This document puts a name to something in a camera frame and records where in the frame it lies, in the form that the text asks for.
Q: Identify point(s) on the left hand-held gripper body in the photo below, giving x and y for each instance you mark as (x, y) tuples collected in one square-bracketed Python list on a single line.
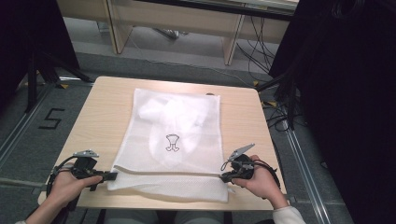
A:
[(84, 165)]

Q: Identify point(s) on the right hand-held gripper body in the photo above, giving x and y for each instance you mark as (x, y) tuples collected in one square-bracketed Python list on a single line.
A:
[(243, 165)]

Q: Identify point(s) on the white mesh laundry bag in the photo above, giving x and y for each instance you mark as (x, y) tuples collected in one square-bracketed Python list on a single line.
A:
[(172, 146)]

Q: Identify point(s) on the person's right hand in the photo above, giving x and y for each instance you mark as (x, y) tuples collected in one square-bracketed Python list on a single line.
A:
[(264, 183)]

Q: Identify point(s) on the person's left hand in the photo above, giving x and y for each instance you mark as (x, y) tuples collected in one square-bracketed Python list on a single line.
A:
[(67, 188)]

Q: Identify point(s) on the light wooden table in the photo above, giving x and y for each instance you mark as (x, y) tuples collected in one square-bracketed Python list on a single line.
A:
[(102, 118)]

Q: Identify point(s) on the person's legs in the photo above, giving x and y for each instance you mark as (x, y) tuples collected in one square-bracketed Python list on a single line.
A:
[(174, 217)]

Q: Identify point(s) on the white garment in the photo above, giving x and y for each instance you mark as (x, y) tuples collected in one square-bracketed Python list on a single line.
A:
[(174, 124)]

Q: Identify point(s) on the black metal stand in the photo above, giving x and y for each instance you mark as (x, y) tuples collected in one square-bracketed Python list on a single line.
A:
[(46, 70), (286, 90)]

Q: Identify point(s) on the black curtain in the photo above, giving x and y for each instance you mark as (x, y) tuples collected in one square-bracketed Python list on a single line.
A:
[(28, 40), (348, 93)]

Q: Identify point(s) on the light wooden desk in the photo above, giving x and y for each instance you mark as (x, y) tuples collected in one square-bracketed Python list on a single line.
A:
[(174, 21)]

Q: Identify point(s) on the metal floor rail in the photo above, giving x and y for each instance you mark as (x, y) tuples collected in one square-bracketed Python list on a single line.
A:
[(21, 126), (306, 174)]

